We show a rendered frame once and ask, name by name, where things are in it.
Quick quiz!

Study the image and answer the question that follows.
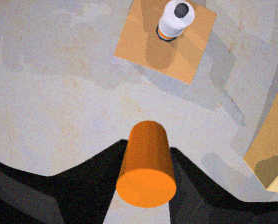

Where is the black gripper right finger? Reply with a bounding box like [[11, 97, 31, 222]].
[[168, 147, 278, 224]]

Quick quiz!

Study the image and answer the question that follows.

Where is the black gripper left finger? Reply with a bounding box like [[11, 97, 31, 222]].
[[0, 139, 128, 224]]

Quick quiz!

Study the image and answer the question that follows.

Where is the orange cylinder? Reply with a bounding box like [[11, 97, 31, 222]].
[[116, 121, 178, 208]]

